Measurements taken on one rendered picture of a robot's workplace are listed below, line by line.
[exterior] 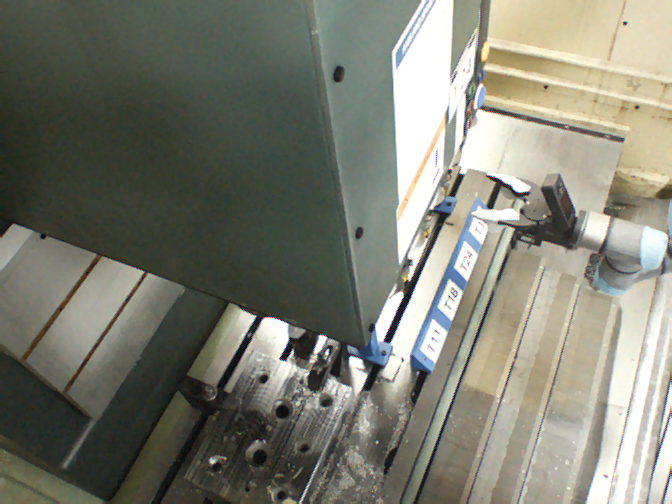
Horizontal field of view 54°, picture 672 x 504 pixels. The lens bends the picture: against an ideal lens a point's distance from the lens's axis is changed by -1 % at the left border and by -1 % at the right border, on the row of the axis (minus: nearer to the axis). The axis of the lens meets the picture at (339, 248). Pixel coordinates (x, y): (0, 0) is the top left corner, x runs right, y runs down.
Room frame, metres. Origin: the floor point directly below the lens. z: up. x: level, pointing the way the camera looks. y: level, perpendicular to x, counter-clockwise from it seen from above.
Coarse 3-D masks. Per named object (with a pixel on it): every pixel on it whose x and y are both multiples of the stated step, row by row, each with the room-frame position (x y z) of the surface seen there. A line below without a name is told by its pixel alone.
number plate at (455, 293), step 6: (450, 282) 0.76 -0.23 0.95; (450, 288) 0.74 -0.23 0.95; (456, 288) 0.75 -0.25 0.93; (444, 294) 0.73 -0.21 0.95; (450, 294) 0.73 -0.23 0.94; (456, 294) 0.74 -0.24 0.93; (444, 300) 0.72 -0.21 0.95; (450, 300) 0.72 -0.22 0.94; (456, 300) 0.72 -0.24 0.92; (438, 306) 0.70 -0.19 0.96; (444, 306) 0.70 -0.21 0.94; (450, 306) 0.71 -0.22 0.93; (456, 306) 0.71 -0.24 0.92; (444, 312) 0.69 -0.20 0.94; (450, 312) 0.70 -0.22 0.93; (450, 318) 0.68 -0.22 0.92
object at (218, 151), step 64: (0, 0) 0.49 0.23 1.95; (64, 0) 0.45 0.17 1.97; (128, 0) 0.41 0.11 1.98; (192, 0) 0.38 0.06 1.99; (256, 0) 0.36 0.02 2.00; (320, 0) 0.35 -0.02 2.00; (384, 0) 0.43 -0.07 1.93; (0, 64) 0.52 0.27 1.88; (64, 64) 0.47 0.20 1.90; (128, 64) 0.43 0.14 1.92; (192, 64) 0.39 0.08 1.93; (256, 64) 0.36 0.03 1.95; (320, 64) 0.34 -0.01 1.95; (384, 64) 0.42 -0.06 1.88; (0, 128) 0.55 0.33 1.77; (64, 128) 0.50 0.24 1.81; (128, 128) 0.45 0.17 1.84; (192, 128) 0.41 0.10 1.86; (256, 128) 0.37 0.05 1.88; (320, 128) 0.35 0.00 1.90; (384, 128) 0.42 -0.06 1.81; (448, 128) 0.58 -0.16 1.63; (0, 192) 0.61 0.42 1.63; (64, 192) 0.53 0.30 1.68; (128, 192) 0.47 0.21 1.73; (192, 192) 0.42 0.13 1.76; (256, 192) 0.38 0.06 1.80; (320, 192) 0.35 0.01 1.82; (384, 192) 0.41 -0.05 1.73; (128, 256) 0.51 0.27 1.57; (192, 256) 0.45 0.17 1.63; (256, 256) 0.40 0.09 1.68; (320, 256) 0.35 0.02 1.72; (384, 256) 0.40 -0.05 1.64; (320, 320) 0.36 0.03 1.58
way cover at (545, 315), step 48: (528, 288) 0.83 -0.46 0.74; (576, 288) 0.81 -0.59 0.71; (480, 336) 0.71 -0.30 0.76; (528, 336) 0.69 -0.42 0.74; (576, 336) 0.68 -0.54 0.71; (480, 384) 0.58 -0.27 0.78; (528, 384) 0.57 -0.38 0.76; (576, 384) 0.55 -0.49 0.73; (480, 432) 0.47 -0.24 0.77; (528, 432) 0.45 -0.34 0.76; (432, 480) 0.39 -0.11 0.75; (480, 480) 0.37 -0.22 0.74; (528, 480) 0.36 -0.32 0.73
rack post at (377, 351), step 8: (376, 336) 0.65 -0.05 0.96; (368, 344) 0.64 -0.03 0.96; (376, 344) 0.65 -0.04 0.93; (384, 344) 0.66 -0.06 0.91; (352, 352) 0.65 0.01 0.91; (360, 352) 0.65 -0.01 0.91; (368, 352) 0.64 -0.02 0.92; (376, 352) 0.64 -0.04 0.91; (384, 352) 0.64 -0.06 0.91; (368, 360) 0.63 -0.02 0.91; (376, 360) 0.62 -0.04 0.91; (384, 360) 0.62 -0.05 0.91
